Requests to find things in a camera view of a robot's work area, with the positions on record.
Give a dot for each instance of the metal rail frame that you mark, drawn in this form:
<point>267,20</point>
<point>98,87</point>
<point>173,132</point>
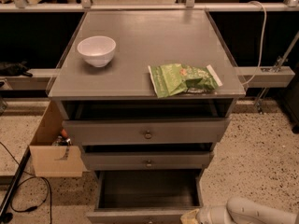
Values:
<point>269,77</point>

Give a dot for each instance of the grey drawer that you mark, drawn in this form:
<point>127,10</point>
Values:
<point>145,197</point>
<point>147,160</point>
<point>147,131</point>

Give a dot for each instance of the green chip bag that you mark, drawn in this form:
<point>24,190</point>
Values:
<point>175,78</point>

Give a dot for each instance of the grey drawer cabinet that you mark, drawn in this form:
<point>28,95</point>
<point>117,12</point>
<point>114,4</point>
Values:
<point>123,90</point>

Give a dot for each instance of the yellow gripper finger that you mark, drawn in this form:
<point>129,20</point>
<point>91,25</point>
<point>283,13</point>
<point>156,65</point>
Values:
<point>190,217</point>

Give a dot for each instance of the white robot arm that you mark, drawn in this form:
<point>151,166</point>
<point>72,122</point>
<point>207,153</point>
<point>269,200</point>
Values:
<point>239,210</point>

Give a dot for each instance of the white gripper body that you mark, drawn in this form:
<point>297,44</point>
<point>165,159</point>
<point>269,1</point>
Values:
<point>207,216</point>

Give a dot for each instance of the grey top drawer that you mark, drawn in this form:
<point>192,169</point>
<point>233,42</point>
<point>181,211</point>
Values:
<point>147,131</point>

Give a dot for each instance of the white bowl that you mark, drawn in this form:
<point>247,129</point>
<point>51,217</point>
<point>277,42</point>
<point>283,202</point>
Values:
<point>97,51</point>

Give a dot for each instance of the cardboard box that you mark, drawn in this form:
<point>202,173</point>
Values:
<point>52,152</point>

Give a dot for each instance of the grey bottom drawer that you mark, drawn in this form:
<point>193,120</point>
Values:
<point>145,197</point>

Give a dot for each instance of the black object on shelf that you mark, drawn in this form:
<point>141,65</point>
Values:
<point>10,69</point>

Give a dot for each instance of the grey middle drawer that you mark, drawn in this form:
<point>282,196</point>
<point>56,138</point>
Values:
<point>147,160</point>

